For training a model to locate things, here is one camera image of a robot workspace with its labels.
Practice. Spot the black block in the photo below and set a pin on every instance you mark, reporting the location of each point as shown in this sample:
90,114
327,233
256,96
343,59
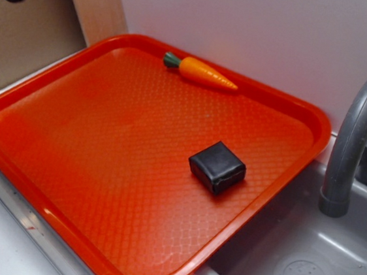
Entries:
217,168

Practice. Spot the brown cardboard panel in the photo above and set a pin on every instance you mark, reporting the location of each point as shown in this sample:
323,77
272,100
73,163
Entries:
36,33

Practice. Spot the red plastic tray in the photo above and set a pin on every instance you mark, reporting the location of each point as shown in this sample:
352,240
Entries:
99,145

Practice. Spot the orange toy carrot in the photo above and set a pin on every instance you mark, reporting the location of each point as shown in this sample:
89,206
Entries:
199,72

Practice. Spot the grey plastic sink basin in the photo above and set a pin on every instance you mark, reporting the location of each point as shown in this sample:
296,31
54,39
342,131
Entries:
290,236

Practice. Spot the grey toy faucet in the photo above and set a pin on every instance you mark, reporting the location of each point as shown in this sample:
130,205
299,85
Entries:
348,159

